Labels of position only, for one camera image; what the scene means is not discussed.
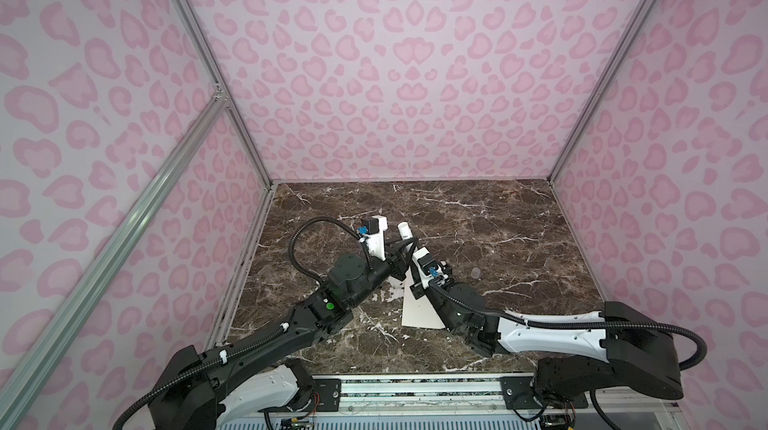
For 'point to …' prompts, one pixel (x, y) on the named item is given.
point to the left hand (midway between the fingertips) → (418, 237)
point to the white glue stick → (406, 234)
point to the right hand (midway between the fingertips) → (411, 248)
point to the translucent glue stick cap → (476, 272)
